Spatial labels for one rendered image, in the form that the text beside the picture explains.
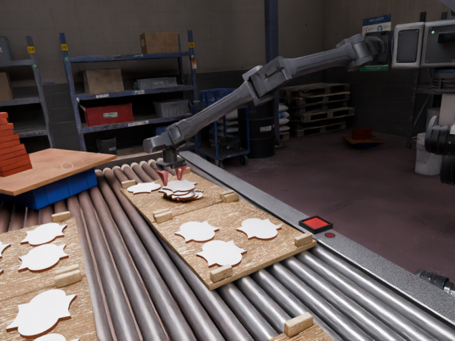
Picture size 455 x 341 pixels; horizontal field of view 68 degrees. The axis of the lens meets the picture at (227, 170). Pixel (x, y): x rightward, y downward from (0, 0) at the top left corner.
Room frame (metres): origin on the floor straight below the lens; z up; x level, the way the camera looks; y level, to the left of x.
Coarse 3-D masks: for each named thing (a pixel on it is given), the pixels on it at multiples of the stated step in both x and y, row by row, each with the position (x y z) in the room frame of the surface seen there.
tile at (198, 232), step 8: (184, 224) 1.00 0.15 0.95; (192, 224) 0.99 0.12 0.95; (200, 224) 0.99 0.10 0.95; (208, 224) 0.99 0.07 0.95; (176, 232) 0.94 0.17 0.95; (184, 232) 0.94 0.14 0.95; (192, 232) 0.94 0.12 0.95; (200, 232) 0.93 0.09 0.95; (208, 232) 0.93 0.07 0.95; (192, 240) 0.90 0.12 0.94; (200, 240) 0.88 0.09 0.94; (208, 240) 0.89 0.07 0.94
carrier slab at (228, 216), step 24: (192, 216) 1.07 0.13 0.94; (216, 216) 1.06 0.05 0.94; (240, 216) 1.05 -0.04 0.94; (264, 216) 1.04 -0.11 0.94; (168, 240) 0.91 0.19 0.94; (240, 240) 0.89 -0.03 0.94; (288, 240) 0.87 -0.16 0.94; (192, 264) 0.78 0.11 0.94; (240, 264) 0.76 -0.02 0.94; (264, 264) 0.76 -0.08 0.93
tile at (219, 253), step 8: (216, 240) 0.88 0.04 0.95; (232, 240) 0.87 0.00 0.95; (208, 248) 0.84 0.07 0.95; (216, 248) 0.83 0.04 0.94; (224, 248) 0.83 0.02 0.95; (232, 248) 0.83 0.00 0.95; (240, 248) 0.83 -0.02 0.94; (200, 256) 0.81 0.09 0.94; (208, 256) 0.79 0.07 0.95; (216, 256) 0.79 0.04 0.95; (224, 256) 0.79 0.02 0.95; (232, 256) 0.79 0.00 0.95; (240, 256) 0.78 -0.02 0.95; (208, 264) 0.77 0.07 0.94; (216, 264) 0.77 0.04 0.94; (224, 264) 0.76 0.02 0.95; (232, 264) 0.75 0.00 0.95
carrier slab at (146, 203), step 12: (156, 180) 1.48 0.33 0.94; (168, 180) 1.47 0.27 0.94; (192, 180) 1.45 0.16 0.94; (204, 180) 1.44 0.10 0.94; (156, 192) 1.32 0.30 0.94; (204, 192) 1.29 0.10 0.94; (216, 192) 1.28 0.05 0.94; (132, 204) 1.24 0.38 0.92; (144, 204) 1.20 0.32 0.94; (156, 204) 1.19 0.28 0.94; (168, 204) 1.19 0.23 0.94; (180, 204) 1.18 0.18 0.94; (192, 204) 1.17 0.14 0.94; (204, 204) 1.17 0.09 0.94; (144, 216) 1.11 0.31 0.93
